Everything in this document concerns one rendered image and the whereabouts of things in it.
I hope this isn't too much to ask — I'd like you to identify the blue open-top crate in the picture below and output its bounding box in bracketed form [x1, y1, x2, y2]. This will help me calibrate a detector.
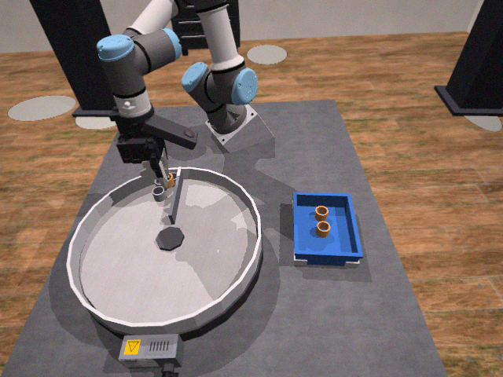
[292, 192, 363, 268]

